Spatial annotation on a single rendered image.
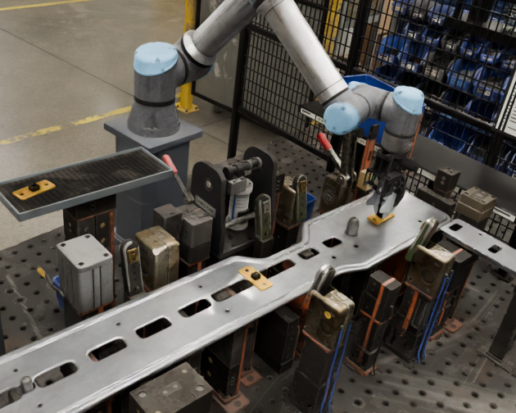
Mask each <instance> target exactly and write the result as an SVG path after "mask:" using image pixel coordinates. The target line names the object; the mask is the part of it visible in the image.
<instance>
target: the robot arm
mask: <svg viewBox="0 0 516 413"><path fill-rule="evenodd" d="M258 14H262V15H264V17H265V19H266V20H267V21H268V22H269V25H270V26H271V28H272V29H273V31H274V32H275V33H276V35H277V37H278V39H279V40H280V42H281V43H282V45H283V46H284V47H285V49H286V51H287V53H288V54H289V56H290V57H291V59H292V60H293V62H294V63H295V65H296V67H297V68H298V70H299V71H300V72H301V74H302V76H303V77H304V79H305V80H306V82H307V84H308V85H309V86H310V88H311V90H312V91H313V93H314V94H315V96H316V97H317V99H318V100H319V102H320V104H321V105H322V107H323V108H324V110H325V113H324V124H325V126H326V128H327V129H328V130H329V131H330V132H331V133H333V134H337V135H343V134H348V133H349V132H351V131H352V130H354V129H356V128H357V127H358V125H360V124H361V123H363V122H364V121H366V120H367V119H368V118H372V119H375V120H380V121H383V122H386V125H385V129H384V131H383V135H382V141H381V144H382V145H381V148H380V150H377V154H376V157H375V161H374V164H373V166H371V167H369V168H367V170H366V174H365V177H364V183H363V186H365V185H367V184H369V186H370V188H372V189H373V194H372V195H371V196H370V197H369V198H368V199H367V200H366V205H373V208H374V212H375V215H377V214H378V213H379V212H380V213H382V219H384V218H385V217H387V216H389V215H390V214H391V213H392V211H393V210H394V209H395V208H396V206H397V205H398V204H399V203H400V201H401V200H402V198H403V197H404V196H405V186H406V184H405V178H406V176H405V172H404V171H403V170H402V168H404V169H405V170H407V171H411V172H412V171H413V172H416V173H417V171H418V169H419V167H420V164H419V163H418V162H417V161H416V160H415V159H414V158H410V157H408V155H409V151H410V149H411V146H412V145H413V139H414V134H415V131H416V128H417V125H418V122H419V117H420V115H421V113H422V106H423V100H424V95H423V93H422V92H421V91H420V90H418V89H416V88H413V87H407V86H399V87H396V88H395V90H394V92H389V91H387V90H383V89H380V88H376V87H374V86H370V85H367V84H366V83H359V82H355V81H352V82H350V83H349V84H346V82H345V80H344V79H343V78H342V76H341V74H340V73H339V71H338V70H337V68H336V66H335V65H334V64H333V62H332V60H331V59H330V57H329V55H328V54H327V53H326V51H325V50H324V47H323V46H322V44H321V43H320V41H319V40H318V38H317V37H316V35H315V33H314V32H313V30H312V29H311V28H310V26H309V24H308V23H307V21H306V19H305V17H304V16H303V15H302V14H301V11H300V10H299V8H298V7H297V5H296V4H295V2H294V1H293V0H224V2H223V3H222V4H221V5H220V6H219V7H218V8H217V9H216V10H215V11H214V12H213V13H212V14H211V15H210V16H209V17H208V18H207V19H206V20H205V21H204V22H203V23H202V24H201V25H200V26H199V27H198V28H197V29H196V30H189V31H187V32H186V33H185V34H184V35H183V36H182V37H181V38H180V39H179V40H178V41H177V42H176V43H175V44H173V45H171V44H169V43H162V42H155V43H146V44H143V45H142V46H140V47H139V48H138V49H137V50H136V52H135V54H134V102H133V105H132V107H131V111H130V113H129V115H128V119H127V127H128V129H129V130H130V131H131V132H133V133H134V134H137V135H140V136H143V137H148V138H164V137H169V136H171V135H174V134H177V133H178V132H179V129H180V119H179V115H178V112H177V108H176V106H175V90H176V88H177V87H179V86H181V85H184V84H187V83H190V82H192V81H195V80H199V79H201V78H203V77H205V76H206V75H207V74H209V73H210V71H211V69H212V68H213V65H214V63H215V61H216V59H217V52H218V51H219V50H221V49H222V48H223V47H224V46H225V45H226V44H227V43H228V42H229V41H230V40H231V39H232V38H233V37H234V36H235V35H237V34H238V33H239V32H240V31H241V30H242V29H243V28H244V27H245V26H246V25H247V24H248V23H249V22H250V21H252V20H253V19H254V18H255V17H256V16H257V15H258ZM398 164H399V165H401V166H403V167H400V166H399V165H398ZM369 172H370V174H369V180H367V181H365V180H366V177H367V174H368V173H369ZM372 173H373V174H372ZM371 174H372V178H371V179H370V177H371ZM384 197H387V200H386V201H385V203H384V204H383V205H382V202H383V198H384Z"/></svg>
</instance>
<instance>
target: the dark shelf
mask: <svg viewBox="0 0 516 413"><path fill-rule="evenodd" d="M297 111H298V112H299V113H301V114H302V115H304V116H307V117H309V118H311V119H312V120H315V121H317V122H319V123H320V124H322V125H325V124H324V113H325V110H324V108H323V107H322V105H321V104H320V102H319V100H316V101H313V102H307V103H303V104H300V105H298V110H297ZM367 138H368V136H366V135H364V136H363V137H362V138H357V143H359V144H361V145H363V146H365V144H366V140H367ZM380 148H381V144H379V143H377V142H376V143H375V146H374V150H373V151H374V152H377V150H380ZM411 158H414V159H415V160H416V161H417V162H418V163H419V164H420V167H419V169H418V171H417V174H419V175H422V176H423V177H424V178H426V179H429V180H431V181H432V182H434V180H435V178H436V175H437V171H438V169H439V168H442V167H443V166H450V167H452V168H454V169H456V170H458V171H460V175H459V179H458V182H457V185H456V187H455V190H453V191H452V192H454V193H457V194H459V195H461V193H463V192H465V191H466V190H468V189H470V188H472V187H477V188H480V189H481V190H483V191H485V192H487V193H489V194H491V195H493V196H495V197H497V199H496V204H495V207H494V209H493V213H495V214H497V215H498V216H500V217H502V218H504V219H506V220H508V221H510V222H512V223H514V224H516V179H515V178H513V177H511V176H508V175H506V174H504V173H502V172H500V171H498V170H495V169H493V168H491V167H490V166H487V165H484V164H482V163H481V162H479V161H476V160H474V159H472V158H470V157H467V156H465V155H464V154H462V153H459V152H457V151H455V150H453V149H451V148H449V147H446V146H444V145H442V144H440V143H438V142H435V141H433V140H431V139H430V138H427V137H425V136H422V135H421V134H417V138H416V140H415V144H414V149H413V151H412V155H411Z"/></svg>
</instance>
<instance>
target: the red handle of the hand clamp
mask: <svg viewBox="0 0 516 413"><path fill-rule="evenodd" d="M317 138H318V140H319V141H320V142H321V144H322V146H323V147H324V149H325V151H326V152H327V153H328V155H329V156H330V157H331V159H332V160H333V163H334V164H335V166H336V167H337V169H338V170H339V172H341V161H340V160H339V158H338V157H337V154H336V153H335V151H333V147H332V145H331V144H330V142H329V141H328V140H327V138H326V136H325V135H324V134H322V133H320V134H318V137H317Z"/></svg>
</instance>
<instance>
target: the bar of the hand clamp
mask: <svg viewBox="0 0 516 413"><path fill-rule="evenodd" d="M363 136H364V129H363V128H361V127H359V128H358V127H357V128H356V129H354V130H352V131H351V132H349V133H348V134H343V142H342V162H341V172H340V174H342V175H345V176H346V185H347V182H348V183H351V184H352V183H353V179H354V170H355V153H356V144H357V138H362V137H363ZM348 174H349V175H350V176H351V178H350V179H349V180H347V175H348ZM346 185H344V186H346Z"/></svg>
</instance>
